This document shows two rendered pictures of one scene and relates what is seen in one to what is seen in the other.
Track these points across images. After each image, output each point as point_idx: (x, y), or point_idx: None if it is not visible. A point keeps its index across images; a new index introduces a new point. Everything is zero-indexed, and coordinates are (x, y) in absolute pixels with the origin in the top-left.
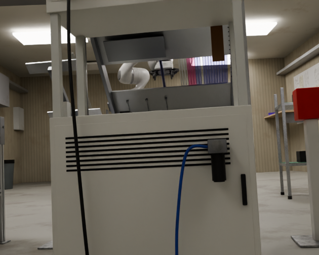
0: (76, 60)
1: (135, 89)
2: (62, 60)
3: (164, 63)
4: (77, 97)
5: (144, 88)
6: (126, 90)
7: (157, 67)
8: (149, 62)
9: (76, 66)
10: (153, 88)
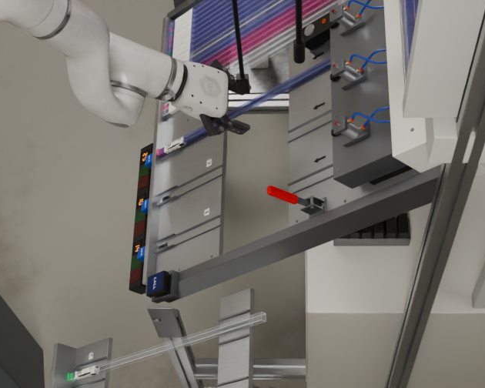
0: (443, 271)
1: (222, 194)
2: (251, 361)
3: (203, 82)
4: (431, 307)
5: (222, 172)
6: (222, 219)
7: (219, 105)
8: (135, 117)
9: (441, 277)
10: (224, 150)
